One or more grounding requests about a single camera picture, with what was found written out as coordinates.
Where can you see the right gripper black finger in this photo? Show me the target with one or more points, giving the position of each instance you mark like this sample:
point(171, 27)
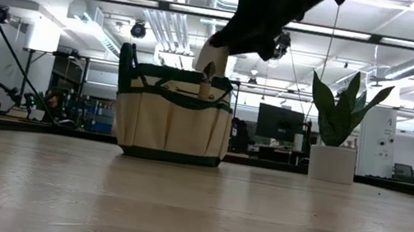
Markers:
point(263, 48)
point(229, 40)

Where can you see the cream and green gardening bag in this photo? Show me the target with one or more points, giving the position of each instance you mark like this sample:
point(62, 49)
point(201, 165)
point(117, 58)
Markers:
point(172, 127)

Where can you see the small black robot arm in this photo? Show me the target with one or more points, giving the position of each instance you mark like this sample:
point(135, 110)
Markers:
point(2, 94)

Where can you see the black ceiling spotlight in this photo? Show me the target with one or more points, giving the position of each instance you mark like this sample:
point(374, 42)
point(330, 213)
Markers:
point(284, 41)
point(138, 29)
point(1, 14)

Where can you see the black computer monitor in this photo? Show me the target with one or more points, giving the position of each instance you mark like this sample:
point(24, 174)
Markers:
point(278, 123)

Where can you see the snake plant in white pot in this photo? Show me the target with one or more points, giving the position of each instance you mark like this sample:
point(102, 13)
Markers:
point(331, 165)

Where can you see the white pillar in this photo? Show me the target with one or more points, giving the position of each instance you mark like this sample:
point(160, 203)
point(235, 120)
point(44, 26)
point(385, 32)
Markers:
point(375, 130)

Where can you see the small dark laptop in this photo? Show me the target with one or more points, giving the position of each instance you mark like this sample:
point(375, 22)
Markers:
point(404, 171)

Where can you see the black aluminium rig frame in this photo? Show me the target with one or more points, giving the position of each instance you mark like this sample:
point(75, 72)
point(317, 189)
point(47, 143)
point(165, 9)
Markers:
point(408, 189)

